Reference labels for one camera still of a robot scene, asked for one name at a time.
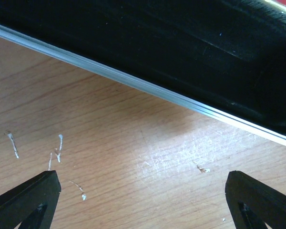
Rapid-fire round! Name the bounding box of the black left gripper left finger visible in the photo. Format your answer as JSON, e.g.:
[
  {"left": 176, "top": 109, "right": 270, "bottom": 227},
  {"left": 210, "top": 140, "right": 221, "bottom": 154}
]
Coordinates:
[{"left": 0, "top": 170, "right": 61, "bottom": 229}]

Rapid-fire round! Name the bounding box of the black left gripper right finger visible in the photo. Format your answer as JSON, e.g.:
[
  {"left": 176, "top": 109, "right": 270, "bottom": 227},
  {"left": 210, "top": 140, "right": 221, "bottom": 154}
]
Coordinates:
[{"left": 225, "top": 171, "right": 286, "bottom": 229}]

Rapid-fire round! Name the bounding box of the aluminium poker case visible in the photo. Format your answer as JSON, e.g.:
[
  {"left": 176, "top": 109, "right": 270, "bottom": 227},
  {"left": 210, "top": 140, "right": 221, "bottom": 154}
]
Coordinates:
[{"left": 0, "top": 0, "right": 286, "bottom": 146}]

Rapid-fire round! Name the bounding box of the red card deck box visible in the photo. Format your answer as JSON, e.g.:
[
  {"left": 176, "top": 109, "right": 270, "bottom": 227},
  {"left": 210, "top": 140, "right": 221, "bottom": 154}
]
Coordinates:
[{"left": 262, "top": 0, "right": 286, "bottom": 24}]

